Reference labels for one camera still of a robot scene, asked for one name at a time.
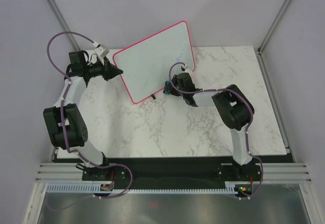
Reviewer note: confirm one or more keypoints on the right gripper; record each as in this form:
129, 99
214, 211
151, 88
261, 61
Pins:
173, 91

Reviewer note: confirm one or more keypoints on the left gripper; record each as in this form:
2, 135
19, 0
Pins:
106, 69

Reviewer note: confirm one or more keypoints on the blue whiteboard eraser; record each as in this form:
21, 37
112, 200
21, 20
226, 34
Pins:
167, 87

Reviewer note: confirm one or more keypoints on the pink-framed whiteboard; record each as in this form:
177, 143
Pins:
146, 63

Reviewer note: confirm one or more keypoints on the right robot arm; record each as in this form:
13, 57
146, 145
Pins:
234, 109

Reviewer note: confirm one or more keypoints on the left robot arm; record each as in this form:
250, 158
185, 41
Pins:
65, 125

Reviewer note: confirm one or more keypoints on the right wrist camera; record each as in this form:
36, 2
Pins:
186, 69

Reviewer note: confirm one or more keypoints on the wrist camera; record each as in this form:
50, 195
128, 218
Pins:
101, 52
186, 69

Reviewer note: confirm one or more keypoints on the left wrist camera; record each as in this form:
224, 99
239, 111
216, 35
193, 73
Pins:
101, 52

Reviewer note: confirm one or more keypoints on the left aluminium corner post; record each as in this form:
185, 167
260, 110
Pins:
62, 22

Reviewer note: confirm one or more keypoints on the aluminium corner post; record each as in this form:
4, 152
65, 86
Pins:
62, 22
275, 23

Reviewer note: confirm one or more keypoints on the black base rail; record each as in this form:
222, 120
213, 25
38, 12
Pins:
174, 172

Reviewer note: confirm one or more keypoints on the aluminium extrusion frame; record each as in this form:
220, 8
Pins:
273, 173

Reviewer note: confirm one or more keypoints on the white slotted cable duct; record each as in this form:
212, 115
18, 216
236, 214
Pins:
98, 188

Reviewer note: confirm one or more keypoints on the right aluminium corner post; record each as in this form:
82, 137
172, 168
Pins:
275, 23

